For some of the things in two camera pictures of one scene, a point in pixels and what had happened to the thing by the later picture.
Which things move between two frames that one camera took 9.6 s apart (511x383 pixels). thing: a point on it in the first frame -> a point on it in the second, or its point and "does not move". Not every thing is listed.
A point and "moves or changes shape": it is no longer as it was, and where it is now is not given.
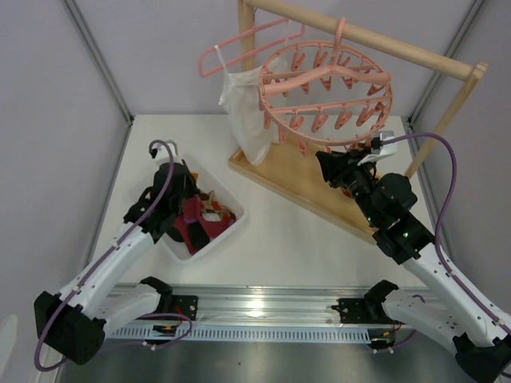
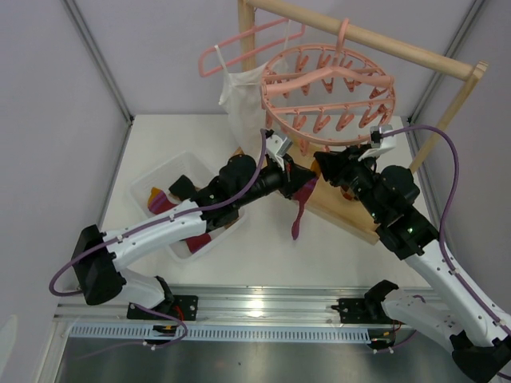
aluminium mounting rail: (247, 305) does not move
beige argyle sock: (347, 193) does not move
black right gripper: (340, 171) does not move
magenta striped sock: (212, 228) moves or changes shape
